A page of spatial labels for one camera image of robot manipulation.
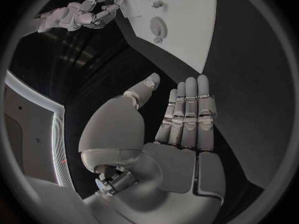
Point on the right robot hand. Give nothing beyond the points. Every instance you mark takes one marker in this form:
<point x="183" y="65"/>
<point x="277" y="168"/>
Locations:
<point x="86" y="16"/>

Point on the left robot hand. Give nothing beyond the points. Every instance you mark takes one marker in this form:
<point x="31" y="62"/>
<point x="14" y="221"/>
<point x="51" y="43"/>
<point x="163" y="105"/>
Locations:
<point x="172" y="168"/>

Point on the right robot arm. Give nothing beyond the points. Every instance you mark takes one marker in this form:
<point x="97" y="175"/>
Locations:
<point x="55" y="19"/>

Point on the white task board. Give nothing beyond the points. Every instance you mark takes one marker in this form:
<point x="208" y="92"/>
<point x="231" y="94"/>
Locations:
<point x="186" y="31"/>

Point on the grey peg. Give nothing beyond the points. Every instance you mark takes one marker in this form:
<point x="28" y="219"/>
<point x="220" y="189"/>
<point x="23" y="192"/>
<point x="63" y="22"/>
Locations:
<point x="158" y="4"/>

